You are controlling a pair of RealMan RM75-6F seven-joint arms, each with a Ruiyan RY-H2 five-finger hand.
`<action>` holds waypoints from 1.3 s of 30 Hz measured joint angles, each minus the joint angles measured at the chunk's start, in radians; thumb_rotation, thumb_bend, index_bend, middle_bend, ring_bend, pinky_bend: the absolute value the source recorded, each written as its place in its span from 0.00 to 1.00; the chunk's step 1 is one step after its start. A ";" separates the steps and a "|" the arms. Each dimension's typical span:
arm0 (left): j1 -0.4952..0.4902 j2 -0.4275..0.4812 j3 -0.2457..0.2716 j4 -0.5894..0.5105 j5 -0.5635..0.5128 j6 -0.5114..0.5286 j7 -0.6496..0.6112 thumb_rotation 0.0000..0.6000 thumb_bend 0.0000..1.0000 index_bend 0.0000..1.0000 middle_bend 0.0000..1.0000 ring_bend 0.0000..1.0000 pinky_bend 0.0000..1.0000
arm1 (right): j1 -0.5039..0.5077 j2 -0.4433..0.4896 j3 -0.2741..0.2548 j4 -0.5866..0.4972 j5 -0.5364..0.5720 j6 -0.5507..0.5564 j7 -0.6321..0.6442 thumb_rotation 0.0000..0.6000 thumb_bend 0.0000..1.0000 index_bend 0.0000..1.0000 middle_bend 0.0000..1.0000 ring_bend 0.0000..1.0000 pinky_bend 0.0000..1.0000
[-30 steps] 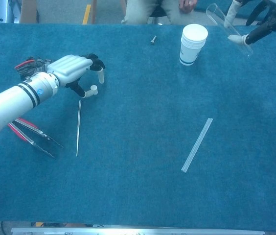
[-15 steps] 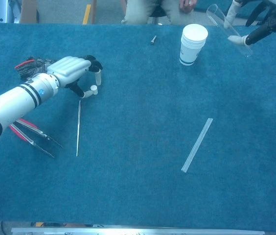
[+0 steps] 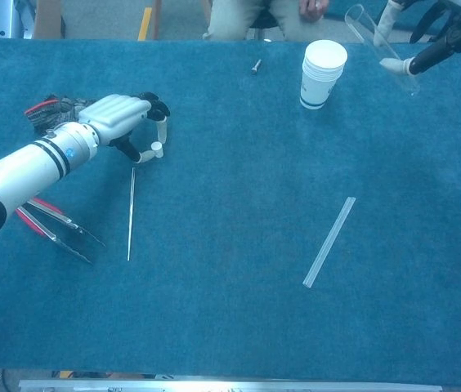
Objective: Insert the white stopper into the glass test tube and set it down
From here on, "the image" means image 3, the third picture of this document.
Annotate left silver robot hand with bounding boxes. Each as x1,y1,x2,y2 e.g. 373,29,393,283
78,91,171,165

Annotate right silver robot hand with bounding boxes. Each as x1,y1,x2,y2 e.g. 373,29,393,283
371,0,461,77

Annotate clear glass test tube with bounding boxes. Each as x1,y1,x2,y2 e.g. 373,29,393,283
344,3,421,97

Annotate black grey work glove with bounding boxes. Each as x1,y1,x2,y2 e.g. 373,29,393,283
24,95,96,136

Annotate thin white stirring rod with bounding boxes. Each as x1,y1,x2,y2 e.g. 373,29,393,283
127,167,137,262

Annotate brown cardboard board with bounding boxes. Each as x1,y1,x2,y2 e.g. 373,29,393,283
33,0,66,40

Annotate stack of white paper cups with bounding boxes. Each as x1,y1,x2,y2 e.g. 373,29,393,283
299,39,349,110

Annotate seated person in beige trousers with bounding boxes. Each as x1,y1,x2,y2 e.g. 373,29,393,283
202,0,332,41

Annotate black stool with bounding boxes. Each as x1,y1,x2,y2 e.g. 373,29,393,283
248,10,279,41

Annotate clear flat plastic strip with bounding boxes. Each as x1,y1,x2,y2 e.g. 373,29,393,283
302,196,357,289

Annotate teal felt table cover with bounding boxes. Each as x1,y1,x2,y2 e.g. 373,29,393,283
0,35,461,387

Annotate metal tongs with red handles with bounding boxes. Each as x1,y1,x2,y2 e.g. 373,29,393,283
14,197,107,265

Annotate aluminium frame rail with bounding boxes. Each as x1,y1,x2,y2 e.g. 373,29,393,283
18,378,443,392

